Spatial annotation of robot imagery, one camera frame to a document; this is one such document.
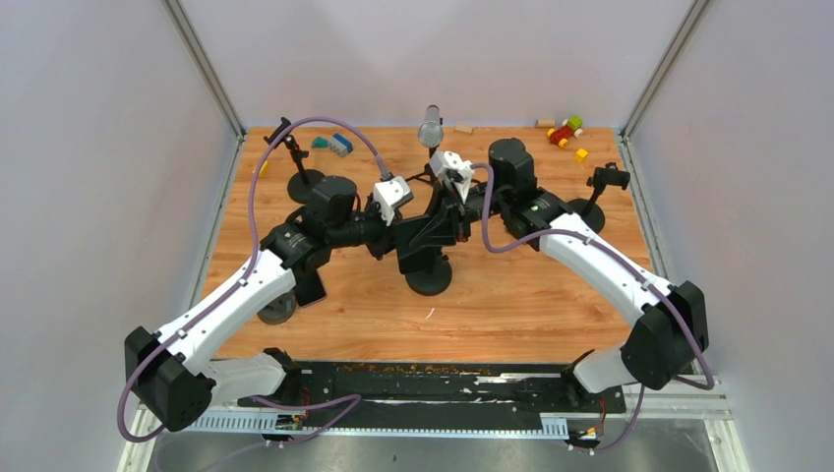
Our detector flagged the blue grey toy bricks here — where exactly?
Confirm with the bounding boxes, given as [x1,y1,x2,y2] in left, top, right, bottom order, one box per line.
[328,133,353,157]

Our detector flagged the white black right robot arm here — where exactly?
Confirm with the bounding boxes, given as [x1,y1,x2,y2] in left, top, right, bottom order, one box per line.
[427,138,715,411]

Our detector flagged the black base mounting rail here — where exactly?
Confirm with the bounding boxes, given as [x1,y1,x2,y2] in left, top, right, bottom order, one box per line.
[267,360,626,431]

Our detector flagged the black smartphone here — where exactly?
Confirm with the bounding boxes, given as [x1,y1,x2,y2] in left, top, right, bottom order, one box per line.
[294,271,327,308]
[393,214,457,275]

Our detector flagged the wooden rectangular block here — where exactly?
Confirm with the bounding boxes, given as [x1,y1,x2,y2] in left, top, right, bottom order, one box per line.
[454,125,474,135]

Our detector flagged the yellow toy cube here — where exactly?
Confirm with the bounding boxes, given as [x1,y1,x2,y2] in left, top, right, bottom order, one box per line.
[574,148,589,163]

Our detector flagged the grey round stand base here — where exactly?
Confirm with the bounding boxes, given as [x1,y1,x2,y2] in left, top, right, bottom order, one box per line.
[257,290,298,325]

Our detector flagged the black phone stand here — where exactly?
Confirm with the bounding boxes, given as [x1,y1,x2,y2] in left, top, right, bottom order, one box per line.
[405,255,452,296]
[567,162,631,233]
[281,134,325,204]

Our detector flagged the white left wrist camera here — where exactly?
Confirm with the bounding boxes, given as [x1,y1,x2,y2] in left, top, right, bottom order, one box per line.
[372,176,414,226]

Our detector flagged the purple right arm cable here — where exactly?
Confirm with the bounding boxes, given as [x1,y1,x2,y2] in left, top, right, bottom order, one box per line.
[470,162,715,455]

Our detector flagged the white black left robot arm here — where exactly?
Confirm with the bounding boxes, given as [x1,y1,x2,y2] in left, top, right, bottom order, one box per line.
[124,176,413,432]

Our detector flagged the red toy brick car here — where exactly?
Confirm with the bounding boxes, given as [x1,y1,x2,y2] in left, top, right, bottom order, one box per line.
[546,115,583,148]

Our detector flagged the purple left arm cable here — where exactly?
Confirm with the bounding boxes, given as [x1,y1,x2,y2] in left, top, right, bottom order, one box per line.
[116,115,395,472]

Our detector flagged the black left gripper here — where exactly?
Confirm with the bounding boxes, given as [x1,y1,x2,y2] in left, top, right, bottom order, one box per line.
[329,196,408,262]

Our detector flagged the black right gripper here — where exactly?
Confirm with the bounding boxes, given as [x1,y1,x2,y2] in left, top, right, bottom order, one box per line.
[405,179,508,248]

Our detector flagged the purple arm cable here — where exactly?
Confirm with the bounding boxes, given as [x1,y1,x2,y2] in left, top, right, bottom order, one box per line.
[116,115,395,472]
[470,162,715,455]

